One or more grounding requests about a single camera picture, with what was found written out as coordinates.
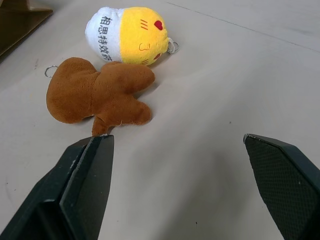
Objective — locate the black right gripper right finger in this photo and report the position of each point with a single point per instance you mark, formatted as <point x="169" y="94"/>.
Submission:
<point x="287" y="182"/>

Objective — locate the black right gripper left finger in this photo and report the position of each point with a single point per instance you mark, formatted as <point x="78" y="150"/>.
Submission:
<point x="75" y="190"/>

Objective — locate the brown plush toy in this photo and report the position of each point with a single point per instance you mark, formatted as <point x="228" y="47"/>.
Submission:
<point x="100" y="97"/>

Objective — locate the yellow and white plush toy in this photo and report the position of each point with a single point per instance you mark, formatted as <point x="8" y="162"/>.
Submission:
<point x="130" y="35"/>

